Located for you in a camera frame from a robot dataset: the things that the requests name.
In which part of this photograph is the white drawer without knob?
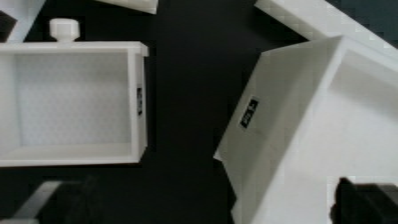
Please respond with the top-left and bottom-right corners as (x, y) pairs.
(97, 0), (158, 14)

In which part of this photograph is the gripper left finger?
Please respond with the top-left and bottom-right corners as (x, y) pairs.
(0, 176), (103, 224)

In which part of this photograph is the white front rail bar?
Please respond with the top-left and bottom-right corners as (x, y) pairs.
(0, 0), (46, 43)

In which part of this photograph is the white drawer with knob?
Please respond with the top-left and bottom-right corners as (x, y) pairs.
(0, 18), (149, 167)

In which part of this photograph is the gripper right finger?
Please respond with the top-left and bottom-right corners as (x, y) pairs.
(328, 178), (398, 224)

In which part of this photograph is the large white drawer cabinet box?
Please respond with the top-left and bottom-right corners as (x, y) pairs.
(215, 36), (398, 224)

